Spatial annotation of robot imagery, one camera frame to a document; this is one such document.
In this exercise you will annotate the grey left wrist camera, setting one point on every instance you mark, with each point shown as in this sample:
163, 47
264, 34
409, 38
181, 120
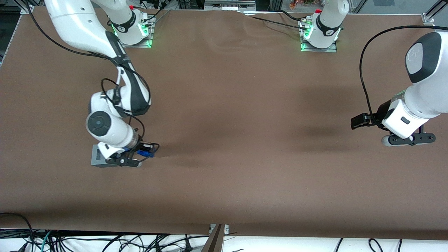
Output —
409, 139

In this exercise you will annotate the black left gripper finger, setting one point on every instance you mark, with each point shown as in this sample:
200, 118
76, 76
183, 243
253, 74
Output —
364, 118
362, 125

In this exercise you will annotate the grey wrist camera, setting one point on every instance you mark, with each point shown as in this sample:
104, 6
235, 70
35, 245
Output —
409, 139
122, 162

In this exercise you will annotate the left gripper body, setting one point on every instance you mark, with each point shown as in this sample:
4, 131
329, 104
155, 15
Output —
383, 112

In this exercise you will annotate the blue plastic part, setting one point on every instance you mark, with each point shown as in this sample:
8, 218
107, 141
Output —
144, 153

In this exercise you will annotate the brown table cover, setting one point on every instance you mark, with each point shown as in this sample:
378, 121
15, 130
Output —
224, 105

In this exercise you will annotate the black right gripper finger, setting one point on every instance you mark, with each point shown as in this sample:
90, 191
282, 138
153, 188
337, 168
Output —
155, 146
143, 158

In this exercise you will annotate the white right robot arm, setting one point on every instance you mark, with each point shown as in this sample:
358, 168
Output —
73, 24

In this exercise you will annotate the silver frame bracket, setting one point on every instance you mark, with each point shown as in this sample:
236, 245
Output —
226, 229

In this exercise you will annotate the dark aluminium frame bar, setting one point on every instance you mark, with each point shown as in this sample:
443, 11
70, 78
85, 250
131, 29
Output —
214, 243

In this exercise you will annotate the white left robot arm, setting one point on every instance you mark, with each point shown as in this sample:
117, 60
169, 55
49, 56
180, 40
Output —
427, 94

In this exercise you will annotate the gray square base block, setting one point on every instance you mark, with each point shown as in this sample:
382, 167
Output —
95, 159

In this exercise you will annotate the silver box behind table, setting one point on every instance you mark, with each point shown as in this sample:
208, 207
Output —
229, 5

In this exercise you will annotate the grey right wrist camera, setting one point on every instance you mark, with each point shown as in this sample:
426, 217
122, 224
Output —
122, 162

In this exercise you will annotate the silver corner bracket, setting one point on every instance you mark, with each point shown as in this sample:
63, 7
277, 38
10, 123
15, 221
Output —
27, 9
428, 19

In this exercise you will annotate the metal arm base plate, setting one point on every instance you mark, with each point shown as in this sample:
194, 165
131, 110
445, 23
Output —
141, 43
320, 50

